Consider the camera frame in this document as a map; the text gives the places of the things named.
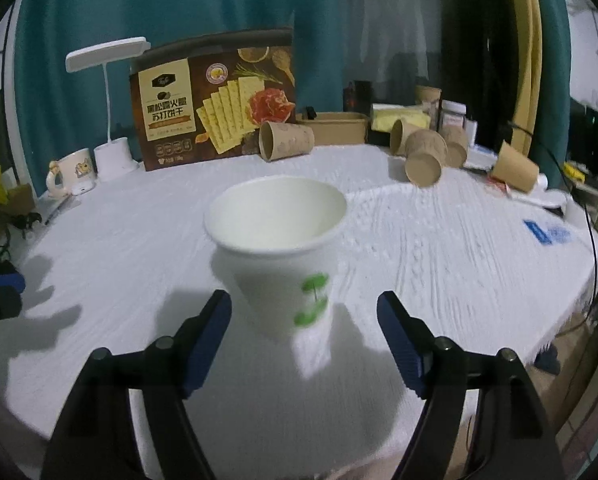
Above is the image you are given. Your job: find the white paper cup green print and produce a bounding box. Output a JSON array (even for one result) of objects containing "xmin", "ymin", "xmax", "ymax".
[{"xmin": 203, "ymin": 175, "xmax": 348, "ymax": 344}]

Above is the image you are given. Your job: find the white tablecloth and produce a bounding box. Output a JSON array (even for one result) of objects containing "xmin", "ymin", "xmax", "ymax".
[{"xmin": 0, "ymin": 142, "xmax": 597, "ymax": 480}]

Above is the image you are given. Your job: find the white lid jar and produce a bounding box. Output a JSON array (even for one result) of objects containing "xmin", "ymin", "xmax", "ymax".
[{"xmin": 440, "ymin": 100, "xmax": 467, "ymax": 132}]

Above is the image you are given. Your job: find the black cable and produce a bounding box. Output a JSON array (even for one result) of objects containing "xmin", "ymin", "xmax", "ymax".
[{"xmin": 509, "ymin": 121, "xmax": 598, "ymax": 336}]

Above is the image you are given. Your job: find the brown cracker box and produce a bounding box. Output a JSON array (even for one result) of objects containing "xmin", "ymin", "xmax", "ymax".
[{"xmin": 130, "ymin": 27, "xmax": 298, "ymax": 172}]

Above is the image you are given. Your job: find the teal curtain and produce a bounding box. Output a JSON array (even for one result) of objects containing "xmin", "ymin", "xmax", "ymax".
[{"xmin": 13, "ymin": 0, "xmax": 375, "ymax": 199}]

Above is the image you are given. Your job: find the white desk lamp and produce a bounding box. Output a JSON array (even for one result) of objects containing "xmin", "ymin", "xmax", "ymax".
[{"xmin": 65, "ymin": 36, "xmax": 151, "ymax": 182}]

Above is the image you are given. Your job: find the brown cardboard tray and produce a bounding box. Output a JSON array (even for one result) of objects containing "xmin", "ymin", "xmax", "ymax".
[{"xmin": 296, "ymin": 112, "xmax": 370, "ymax": 147}]

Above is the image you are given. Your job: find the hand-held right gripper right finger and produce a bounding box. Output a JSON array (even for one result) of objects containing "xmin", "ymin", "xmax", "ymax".
[{"xmin": 376, "ymin": 290, "xmax": 566, "ymax": 480}]

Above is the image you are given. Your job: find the blue card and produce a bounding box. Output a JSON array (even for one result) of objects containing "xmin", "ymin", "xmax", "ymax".
[{"xmin": 522, "ymin": 219, "xmax": 574, "ymax": 246}]

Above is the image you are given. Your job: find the brown paper cup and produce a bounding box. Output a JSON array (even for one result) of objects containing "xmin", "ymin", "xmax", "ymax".
[
  {"xmin": 490, "ymin": 140, "xmax": 540, "ymax": 195},
  {"xmin": 258, "ymin": 121, "xmax": 315, "ymax": 162},
  {"xmin": 404, "ymin": 129, "xmax": 448, "ymax": 189},
  {"xmin": 389, "ymin": 118, "xmax": 422, "ymax": 157},
  {"xmin": 439, "ymin": 125, "xmax": 469, "ymax": 169}
]

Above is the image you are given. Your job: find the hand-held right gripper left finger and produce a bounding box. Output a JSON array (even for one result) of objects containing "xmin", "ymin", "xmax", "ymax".
[{"xmin": 40, "ymin": 289, "xmax": 233, "ymax": 480}]

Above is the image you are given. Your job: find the cream cartoon mug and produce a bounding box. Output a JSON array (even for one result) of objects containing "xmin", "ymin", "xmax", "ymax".
[{"xmin": 46, "ymin": 148, "xmax": 98, "ymax": 198}]

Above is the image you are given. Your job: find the yellow butter block container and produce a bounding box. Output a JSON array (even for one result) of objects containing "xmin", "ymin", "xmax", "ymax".
[{"xmin": 370, "ymin": 103, "xmax": 431, "ymax": 134}]

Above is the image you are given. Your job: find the yellow pipe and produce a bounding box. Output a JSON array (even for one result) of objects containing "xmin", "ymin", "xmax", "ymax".
[{"xmin": 503, "ymin": 0, "xmax": 541, "ymax": 156}]

